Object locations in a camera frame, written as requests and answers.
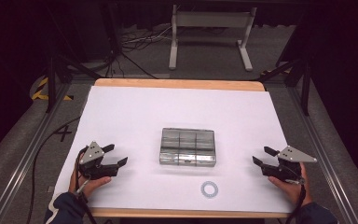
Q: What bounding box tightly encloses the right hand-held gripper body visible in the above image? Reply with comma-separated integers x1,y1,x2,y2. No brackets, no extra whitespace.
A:
260,145,318,185

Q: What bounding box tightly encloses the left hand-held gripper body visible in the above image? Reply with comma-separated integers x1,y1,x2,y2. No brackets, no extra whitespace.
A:
78,141,121,181

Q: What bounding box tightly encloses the clear plastic compartment box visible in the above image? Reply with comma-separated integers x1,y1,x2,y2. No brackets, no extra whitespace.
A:
158,127,217,168

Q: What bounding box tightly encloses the person's left hand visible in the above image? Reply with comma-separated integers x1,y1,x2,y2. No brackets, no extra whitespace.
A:
68,167,113,200

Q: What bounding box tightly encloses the person's right hand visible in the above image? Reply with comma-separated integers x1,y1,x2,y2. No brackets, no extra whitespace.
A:
268,162,313,207

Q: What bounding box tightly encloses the white paper sheet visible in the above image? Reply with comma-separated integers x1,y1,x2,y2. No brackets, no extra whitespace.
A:
49,85,296,214

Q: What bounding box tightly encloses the black metal stand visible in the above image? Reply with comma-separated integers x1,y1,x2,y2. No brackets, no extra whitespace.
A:
257,57,311,117
45,55,103,114

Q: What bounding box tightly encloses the yellow black floor tape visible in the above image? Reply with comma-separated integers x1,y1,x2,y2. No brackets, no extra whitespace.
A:
31,77,75,102

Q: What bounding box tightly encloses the wooden table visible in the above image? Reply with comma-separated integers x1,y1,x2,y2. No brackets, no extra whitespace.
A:
48,77,296,219

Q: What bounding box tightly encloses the white metal stand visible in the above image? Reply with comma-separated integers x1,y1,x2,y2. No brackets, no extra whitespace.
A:
168,4,258,72

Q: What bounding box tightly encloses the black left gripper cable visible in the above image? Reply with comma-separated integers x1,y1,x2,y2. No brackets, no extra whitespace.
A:
74,147,98,224

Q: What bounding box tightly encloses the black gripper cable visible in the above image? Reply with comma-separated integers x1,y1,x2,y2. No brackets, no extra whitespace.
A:
74,147,98,224
287,182,308,224

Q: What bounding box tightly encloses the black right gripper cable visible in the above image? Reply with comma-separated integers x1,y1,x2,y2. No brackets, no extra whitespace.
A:
287,182,308,224

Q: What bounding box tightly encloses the aluminium rail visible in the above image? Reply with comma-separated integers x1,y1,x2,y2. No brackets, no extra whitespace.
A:
0,82,73,224
287,87,358,224

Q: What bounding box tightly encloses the black floor cable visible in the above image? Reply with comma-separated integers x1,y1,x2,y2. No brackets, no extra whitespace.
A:
26,115,82,224

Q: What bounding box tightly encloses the bundle of floor cables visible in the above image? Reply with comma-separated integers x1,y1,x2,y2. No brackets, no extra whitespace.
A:
119,26,173,52

